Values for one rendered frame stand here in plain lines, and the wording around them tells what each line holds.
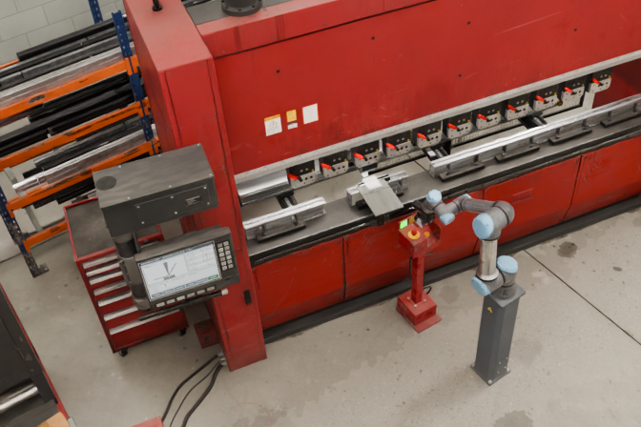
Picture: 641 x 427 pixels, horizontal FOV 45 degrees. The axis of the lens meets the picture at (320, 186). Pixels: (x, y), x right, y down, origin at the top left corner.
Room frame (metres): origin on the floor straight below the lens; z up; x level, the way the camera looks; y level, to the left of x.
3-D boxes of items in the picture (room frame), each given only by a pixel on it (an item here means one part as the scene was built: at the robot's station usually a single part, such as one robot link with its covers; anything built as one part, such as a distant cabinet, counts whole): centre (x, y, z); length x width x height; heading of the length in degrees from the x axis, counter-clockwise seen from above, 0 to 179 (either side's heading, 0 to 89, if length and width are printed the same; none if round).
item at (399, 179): (3.47, -0.35, 0.92); 0.39 x 0.06 x 0.10; 109
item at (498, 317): (2.73, -0.96, 0.39); 0.18 x 0.18 x 0.77; 31
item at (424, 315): (3.19, -0.58, 0.06); 0.25 x 0.20 x 0.12; 29
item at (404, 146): (3.50, -0.46, 1.26); 0.15 x 0.09 x 0.17; 109
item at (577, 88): (3.89, -1.60, 1.26); 0.15 x 0.09 x 0.17; 109
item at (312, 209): (3.27, 0.22, 0.92); 0.50 x 0.06 x 0.10; 109
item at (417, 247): (3.22, -0.57, 0.75); 0.20 x 0.16 x 0.18; 119
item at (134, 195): (2.58, 0.73, 1.53); 0.51 x 0.25 x 0.85; 107
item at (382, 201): (3.31, -0.34, 1.00); 0.26 x 0.18 x 0.01; 19
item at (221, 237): (2.52, 0.66, 1.42); 0.45 x 0.12 x 0.36; 107
